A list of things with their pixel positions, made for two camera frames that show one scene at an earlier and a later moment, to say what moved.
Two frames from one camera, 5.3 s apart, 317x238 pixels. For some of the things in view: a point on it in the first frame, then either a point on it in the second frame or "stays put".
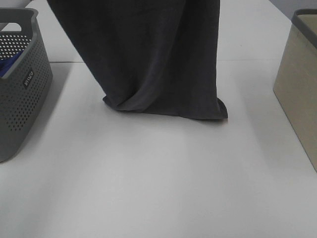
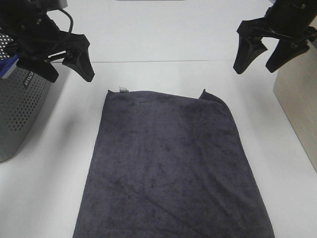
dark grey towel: [158, 56] to [167, 166]
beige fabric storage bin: [295, 86] stays put
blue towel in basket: [6, 64] stays put
